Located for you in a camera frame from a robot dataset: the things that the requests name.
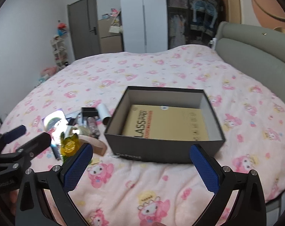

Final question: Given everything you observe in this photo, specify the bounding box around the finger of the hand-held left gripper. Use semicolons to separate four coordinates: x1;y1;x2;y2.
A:
0;125;27;156
0;132;52;168

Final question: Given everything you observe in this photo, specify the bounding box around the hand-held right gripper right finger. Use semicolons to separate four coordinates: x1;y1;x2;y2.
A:
189;144;267;226

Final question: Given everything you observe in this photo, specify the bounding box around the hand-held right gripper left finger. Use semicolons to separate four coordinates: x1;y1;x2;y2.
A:
15;143;93;226

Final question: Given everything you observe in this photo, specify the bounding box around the green yellow corn packet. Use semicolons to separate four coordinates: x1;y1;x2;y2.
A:
60;127;80;162

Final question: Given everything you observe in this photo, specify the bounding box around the red photo card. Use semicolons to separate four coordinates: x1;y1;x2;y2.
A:
42;108;70;146

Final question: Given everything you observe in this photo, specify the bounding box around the dark grey cardboard box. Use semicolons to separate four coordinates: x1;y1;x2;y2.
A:
104;86;226;164

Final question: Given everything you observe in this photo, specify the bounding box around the small black box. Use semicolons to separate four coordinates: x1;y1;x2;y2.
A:
81;107;99;118

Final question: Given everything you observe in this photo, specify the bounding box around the yellow booklet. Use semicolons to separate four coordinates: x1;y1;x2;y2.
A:
122;104;210;142

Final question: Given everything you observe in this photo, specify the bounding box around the white tube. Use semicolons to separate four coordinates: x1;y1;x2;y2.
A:
97;104;112;126

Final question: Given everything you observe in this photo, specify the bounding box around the pink plush toy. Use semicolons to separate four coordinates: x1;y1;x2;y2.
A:
40;66;58;80

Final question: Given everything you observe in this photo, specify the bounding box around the white shelf rack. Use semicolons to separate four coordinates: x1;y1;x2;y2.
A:
51;38;70;67

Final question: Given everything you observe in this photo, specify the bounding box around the red blue plush toy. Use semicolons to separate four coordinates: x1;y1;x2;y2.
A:
56;21;69;37

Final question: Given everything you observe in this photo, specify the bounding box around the pink printed blanket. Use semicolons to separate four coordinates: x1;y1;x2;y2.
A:
0;44;285;226

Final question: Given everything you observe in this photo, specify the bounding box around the grey green padded headboard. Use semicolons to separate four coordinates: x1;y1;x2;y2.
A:
214;21;285;104

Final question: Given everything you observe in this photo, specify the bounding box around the grey door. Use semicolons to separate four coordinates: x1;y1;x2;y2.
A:
67;0;100;60

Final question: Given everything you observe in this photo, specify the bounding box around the brown cardboard carton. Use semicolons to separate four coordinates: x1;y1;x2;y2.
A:
97;18;124;54

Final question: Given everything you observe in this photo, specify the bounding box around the white handbag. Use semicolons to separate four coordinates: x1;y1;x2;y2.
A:
109;11;123;34

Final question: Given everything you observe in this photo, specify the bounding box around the dark glass cabinet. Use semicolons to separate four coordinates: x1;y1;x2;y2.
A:
165;0;224;50

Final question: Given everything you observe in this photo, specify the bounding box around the white wardrobe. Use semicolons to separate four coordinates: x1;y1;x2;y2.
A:
119;0;169;53

